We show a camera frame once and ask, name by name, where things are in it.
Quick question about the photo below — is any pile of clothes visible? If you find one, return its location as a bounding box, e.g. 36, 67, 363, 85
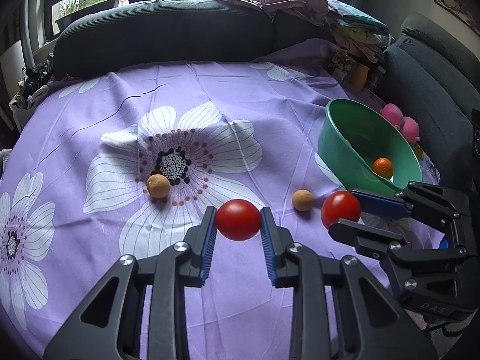
198, 0, 391, 77

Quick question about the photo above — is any black clothes heap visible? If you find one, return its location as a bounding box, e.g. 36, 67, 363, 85
19, 53, 57, 94

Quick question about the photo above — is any dark grey armchair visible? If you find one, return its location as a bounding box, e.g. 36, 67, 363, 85
378, 11, 480, 196

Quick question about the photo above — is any pink plush toy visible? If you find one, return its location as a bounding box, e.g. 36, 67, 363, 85
380, 103, 421, 144

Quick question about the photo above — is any green plastic bowl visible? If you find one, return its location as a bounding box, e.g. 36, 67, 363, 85
317, 98, 423, 196

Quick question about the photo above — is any dark sofa backrest cushion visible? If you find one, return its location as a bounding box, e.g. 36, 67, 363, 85
52, 0, 274, 80

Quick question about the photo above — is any red tomato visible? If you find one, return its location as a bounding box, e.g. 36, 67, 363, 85
215, 199, 262, 242
321, 190, 362, 230

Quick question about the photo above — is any small orange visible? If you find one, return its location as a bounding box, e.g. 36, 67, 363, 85
372, 157, 394, 180

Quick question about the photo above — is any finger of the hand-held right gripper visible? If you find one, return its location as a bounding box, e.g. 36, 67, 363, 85
349, 181, 462, 234
328, 217, 469, 301

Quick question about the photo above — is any tan round longan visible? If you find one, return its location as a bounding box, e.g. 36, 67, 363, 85
146, 174, 170, 199
292, 189, 313, 211

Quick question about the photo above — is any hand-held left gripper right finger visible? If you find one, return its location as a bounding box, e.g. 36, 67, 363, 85
260, 206, 439, 360

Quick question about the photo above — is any white board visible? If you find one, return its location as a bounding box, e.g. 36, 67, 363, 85
0, 40, 35, 81

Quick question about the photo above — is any yellow packet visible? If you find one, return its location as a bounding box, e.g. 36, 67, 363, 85
352, 64, 370, 88

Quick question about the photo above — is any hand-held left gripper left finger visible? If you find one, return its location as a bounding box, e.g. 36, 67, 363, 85
43, 205, 219, 360

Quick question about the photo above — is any purple floral cloth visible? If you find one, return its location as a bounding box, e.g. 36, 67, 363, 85
0, 38, 445, 360

